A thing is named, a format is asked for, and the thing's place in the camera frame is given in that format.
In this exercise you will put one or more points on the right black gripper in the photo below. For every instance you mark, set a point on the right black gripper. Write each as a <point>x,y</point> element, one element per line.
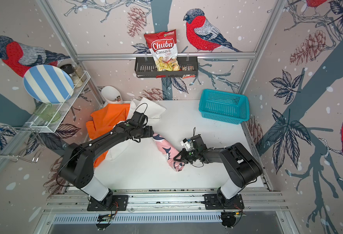
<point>182,154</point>

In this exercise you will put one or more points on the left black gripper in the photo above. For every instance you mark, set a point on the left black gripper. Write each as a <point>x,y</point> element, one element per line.
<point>150,131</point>

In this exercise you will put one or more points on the pink shark print shorts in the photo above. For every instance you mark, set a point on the pink shark print shorts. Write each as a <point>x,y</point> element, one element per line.
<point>172,155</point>

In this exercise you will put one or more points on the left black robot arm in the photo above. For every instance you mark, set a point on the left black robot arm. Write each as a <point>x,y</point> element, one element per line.
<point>78,160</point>

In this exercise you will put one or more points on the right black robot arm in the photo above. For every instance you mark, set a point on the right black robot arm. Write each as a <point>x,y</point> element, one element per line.
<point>242,168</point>

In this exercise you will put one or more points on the white cloth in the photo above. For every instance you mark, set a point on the white cloth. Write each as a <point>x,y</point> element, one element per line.
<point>151,109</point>

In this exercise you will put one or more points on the orange cloth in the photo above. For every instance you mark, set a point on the orange cloth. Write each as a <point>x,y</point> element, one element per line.
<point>103,121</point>

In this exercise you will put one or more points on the white patterned cup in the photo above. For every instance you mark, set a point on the white patterned cup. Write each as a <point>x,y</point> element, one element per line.
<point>111,95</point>

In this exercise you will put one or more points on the teal plastic basket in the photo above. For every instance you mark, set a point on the teal plastic basket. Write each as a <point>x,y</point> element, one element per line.
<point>224,106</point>

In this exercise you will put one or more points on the red Chuba chips bag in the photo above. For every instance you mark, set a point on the red Chuba chips bag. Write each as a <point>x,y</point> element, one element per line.
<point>163,47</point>

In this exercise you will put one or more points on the dark lid spice jar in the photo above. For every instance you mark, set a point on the dark lid spice jar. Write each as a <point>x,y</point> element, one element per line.
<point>69,69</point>

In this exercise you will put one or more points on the green glass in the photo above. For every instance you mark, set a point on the green glass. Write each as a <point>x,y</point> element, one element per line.
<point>47,112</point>

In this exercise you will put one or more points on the blue white striped plate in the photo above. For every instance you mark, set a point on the blue white striped plate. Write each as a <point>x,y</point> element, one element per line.
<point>48,84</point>

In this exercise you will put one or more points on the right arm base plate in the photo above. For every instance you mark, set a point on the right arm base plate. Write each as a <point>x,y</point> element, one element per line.
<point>219,202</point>

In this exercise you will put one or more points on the black wire wall basket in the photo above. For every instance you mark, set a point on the black wire wall basket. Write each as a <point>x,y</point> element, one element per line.
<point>182,67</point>

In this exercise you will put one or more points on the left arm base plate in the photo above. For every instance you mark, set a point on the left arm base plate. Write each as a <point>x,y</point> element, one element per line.
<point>112,203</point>

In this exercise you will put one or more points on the aluminium front rail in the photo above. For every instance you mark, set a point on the aluminium front rail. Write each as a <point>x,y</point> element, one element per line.
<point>141,201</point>

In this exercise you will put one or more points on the clear acrylic wall shelf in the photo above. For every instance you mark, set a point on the clear acrylic wall shelf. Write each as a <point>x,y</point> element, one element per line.
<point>59,111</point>

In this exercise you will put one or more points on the metal wire wall hooks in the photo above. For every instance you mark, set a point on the metal wire wall hooks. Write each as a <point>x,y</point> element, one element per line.
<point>21,144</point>

